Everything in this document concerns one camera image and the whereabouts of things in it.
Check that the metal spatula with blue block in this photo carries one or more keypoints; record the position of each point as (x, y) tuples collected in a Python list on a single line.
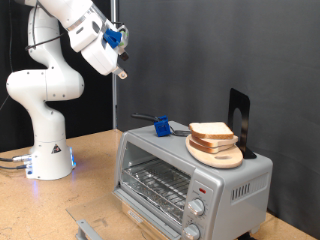
[(162, 126)]

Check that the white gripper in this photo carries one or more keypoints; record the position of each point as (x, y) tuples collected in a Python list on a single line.
[(100, 58)]

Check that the wrist camera on blue mount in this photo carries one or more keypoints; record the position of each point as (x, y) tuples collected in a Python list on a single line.
[(111, 37)]

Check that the wooden cutting board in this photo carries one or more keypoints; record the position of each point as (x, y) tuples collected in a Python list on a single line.
[(220, 160)]

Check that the wooden box under oven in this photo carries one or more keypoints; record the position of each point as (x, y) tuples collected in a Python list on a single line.
[(146, 230)]

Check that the black curtain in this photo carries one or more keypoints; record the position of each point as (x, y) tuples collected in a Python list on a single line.
[(15, 136)]

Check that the red indicator light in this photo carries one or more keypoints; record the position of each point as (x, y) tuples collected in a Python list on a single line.
[(202, 190)]

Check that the vertical metal pole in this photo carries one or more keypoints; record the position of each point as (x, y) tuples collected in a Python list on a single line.
[(114, 100)]

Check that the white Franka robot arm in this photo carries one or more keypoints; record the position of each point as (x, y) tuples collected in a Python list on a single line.
[(43, 86)]

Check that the black metal bookend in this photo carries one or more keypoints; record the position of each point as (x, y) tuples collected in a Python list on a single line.
[(245, 110)]

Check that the silver oven knob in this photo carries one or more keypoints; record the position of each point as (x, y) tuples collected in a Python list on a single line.
[(191, 232), (196, 206)]

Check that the aluminium foil sheet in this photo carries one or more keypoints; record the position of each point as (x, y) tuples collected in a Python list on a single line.
[(150, 203)]

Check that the grey backdrop cloth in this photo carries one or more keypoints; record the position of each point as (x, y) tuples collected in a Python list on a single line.
[(206, 50)]

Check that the silver toaster oven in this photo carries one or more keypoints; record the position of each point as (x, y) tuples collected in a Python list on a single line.
[(233, 213)]

